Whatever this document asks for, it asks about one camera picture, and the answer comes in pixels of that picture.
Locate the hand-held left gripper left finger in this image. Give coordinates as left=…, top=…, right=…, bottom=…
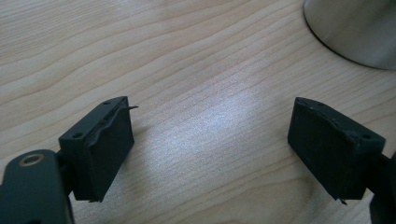
left=58, top=95, right=139, bottom=203

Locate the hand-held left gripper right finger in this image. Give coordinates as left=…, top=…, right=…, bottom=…
left=287, top=96, right=387, bottom=205

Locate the silver metal round base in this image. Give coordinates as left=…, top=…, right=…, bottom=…
left=303, top=0, right=396, bottom=71

